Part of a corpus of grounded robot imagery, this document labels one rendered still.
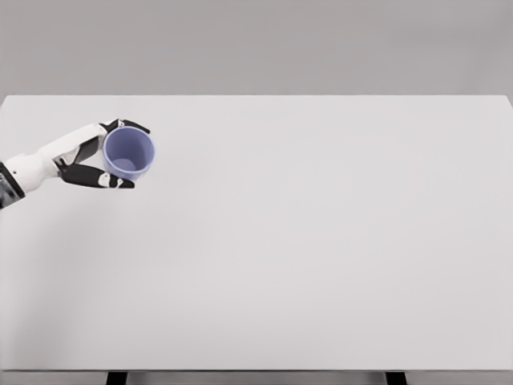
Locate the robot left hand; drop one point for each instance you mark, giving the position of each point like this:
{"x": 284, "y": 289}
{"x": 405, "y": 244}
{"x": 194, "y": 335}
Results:
{"x": 64, "y": 148}

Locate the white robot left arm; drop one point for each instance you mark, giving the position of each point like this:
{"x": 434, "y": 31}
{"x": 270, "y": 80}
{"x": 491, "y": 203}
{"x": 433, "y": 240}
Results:
{"x": 24, "y": 170}

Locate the lavender blue cup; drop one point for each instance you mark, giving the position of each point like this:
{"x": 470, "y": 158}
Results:
{"x": 129, "y": 151}

